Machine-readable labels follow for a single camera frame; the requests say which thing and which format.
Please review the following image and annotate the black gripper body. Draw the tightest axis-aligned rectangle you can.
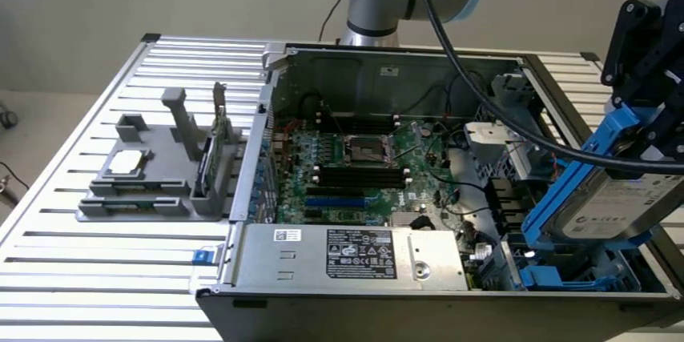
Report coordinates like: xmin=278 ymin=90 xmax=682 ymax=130
xmin=659 ymin=0 xmax=684 ymax=53

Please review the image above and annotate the silver power supply unit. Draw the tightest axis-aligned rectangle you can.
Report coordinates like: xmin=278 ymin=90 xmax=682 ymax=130
xmin=229 ymin=223 xmax=470 ymax=291

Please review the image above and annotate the open black PC case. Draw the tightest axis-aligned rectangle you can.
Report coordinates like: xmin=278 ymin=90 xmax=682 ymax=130
xmin=194 ymin=41 xmax=684 ymax=342

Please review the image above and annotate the black wire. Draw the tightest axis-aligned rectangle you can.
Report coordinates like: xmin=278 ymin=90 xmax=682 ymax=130
xmin=434 ymin=181 xmax=501 ymax=209

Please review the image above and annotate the disk bay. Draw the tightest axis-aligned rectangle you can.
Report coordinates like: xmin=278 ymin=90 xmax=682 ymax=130
xmin=499 ymin=231 xmax=645 ymax=294

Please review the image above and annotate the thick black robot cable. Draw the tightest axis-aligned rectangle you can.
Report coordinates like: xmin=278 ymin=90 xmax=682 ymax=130
xmin=413 ymin=0 xmax=684 ymax=170

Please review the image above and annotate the dark background cable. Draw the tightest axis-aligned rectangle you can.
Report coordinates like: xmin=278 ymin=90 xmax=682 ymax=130
xmin=0 ymin=161 xmax=30 ymax=203

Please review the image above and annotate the dark round background object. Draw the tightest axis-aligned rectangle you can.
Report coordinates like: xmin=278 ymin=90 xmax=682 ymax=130
xmin=0 ymin=102 xmax=18 ymax=128

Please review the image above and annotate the silver CPU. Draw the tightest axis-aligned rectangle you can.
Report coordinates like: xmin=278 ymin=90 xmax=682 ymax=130
xmin=105 ymin=150 xmax=147 ymax=175

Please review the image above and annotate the green graphics card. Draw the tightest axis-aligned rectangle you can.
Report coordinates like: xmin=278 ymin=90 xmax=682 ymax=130
xmin=191 ymin=80 xmax=231 ymax=199

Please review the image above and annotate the grey-blue plastic bracket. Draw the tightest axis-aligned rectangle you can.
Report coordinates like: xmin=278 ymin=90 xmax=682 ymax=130
xmin=489 ymin=72 xmax=529 ymax=107

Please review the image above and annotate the green RAM stick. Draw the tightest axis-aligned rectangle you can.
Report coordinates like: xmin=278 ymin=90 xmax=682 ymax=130
xmin=101 ymin=203 xmax=157 ymax=214
xmin=110 ymin=184 xmax=162 ymax=194

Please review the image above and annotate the empty blue disk carrier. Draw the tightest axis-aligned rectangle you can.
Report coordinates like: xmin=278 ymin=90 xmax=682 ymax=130
xmin=515 ymin=264 xmax=610 ymax=292

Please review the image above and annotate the grey parts rack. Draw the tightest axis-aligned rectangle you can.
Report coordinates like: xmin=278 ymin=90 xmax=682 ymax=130
xmin=75 ymin=87 xmax=251 ymax=223

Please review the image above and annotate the CPU socket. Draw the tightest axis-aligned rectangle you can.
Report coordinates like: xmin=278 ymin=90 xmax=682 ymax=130
xmin=341 ymin=133 xmax=399 ymax=169

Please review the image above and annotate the silver drive cage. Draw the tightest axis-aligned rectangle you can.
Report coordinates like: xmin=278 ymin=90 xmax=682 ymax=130
xmin=462 ymin=119 xmax=538 ymax=185

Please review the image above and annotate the black RAM slot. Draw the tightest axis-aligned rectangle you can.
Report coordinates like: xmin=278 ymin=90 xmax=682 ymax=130
xmin=314 ymin=180 xmax=410 ymax=190
xmin=314 ymin=170 xmax=410 ymax=179
xmin=318 ymin=122 xmax=401 ymax=129
xmin=318 ymin=126 xmax=401 ymax=134
xmin=318 ymin=113 xmax=401 ymax=121
xmin=318 ymin=117 xmax=401 ymax=125
xmin=314 ymin=164 xmax=410 ymax=174
xmin=314 ymin=175 xmax=410 ymax=184

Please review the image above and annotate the long black expansion slot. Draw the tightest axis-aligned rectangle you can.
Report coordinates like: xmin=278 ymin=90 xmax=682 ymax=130
xmin=303 ymin=187 xmax=375 ymax=199

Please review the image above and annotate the hard disk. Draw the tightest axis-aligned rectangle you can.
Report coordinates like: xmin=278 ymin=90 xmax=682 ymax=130
xmin=519 ymin=102 xmax=684 ymax=254

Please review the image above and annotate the silver chipset heat sink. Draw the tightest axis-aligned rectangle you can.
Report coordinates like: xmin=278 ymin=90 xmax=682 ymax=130
xmin=390 ymin=212 xmax=423 ymax=228

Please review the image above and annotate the green motherboard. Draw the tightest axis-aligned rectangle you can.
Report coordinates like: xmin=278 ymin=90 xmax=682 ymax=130
xmin=269 ymin=115 xmax=485 ymax=235

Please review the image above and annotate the blue expansion slot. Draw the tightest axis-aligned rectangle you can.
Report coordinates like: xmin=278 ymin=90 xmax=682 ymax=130
xmin=303 ymin=196 xmax=375 ymax=208

